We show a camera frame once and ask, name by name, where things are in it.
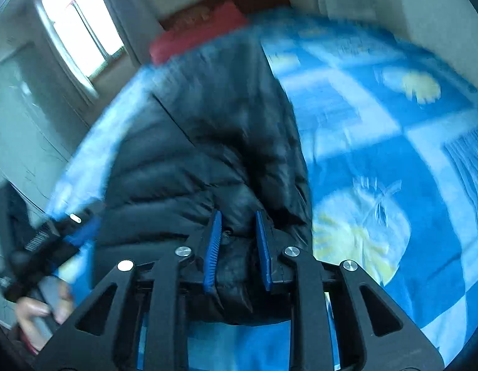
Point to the blue patterned bed blanket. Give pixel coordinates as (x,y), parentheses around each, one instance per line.
(389,135)

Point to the bright window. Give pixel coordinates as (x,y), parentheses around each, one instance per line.
(84,38)

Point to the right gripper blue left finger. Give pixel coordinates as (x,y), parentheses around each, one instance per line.
(210,258)

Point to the dark wooden headboard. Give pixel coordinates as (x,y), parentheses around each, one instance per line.
(231,0)

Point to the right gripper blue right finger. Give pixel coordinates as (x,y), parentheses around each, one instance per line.
(263,252)

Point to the person's left hand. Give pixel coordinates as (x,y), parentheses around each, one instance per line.
(28,309)

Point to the grey right curtain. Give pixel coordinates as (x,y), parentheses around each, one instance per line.
(137,23)

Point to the red pillow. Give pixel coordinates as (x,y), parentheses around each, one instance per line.
(196,27)

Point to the black puffer down jacket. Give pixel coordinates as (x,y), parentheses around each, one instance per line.
(216,132)

